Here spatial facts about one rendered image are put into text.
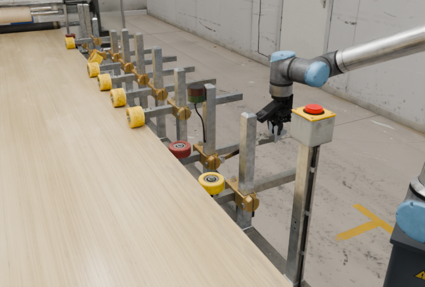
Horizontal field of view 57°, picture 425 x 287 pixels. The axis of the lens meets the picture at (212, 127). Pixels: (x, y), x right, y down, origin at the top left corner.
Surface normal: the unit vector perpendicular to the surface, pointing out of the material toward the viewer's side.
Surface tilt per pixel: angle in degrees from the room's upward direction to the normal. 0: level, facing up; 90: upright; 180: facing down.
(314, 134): 90
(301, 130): 90
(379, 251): 0
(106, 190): 0
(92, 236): 0
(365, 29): 90
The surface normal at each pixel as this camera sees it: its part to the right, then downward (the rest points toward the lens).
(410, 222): -0.71, 0.37
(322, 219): 0.00, -0.91
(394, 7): -0.89, 0.19
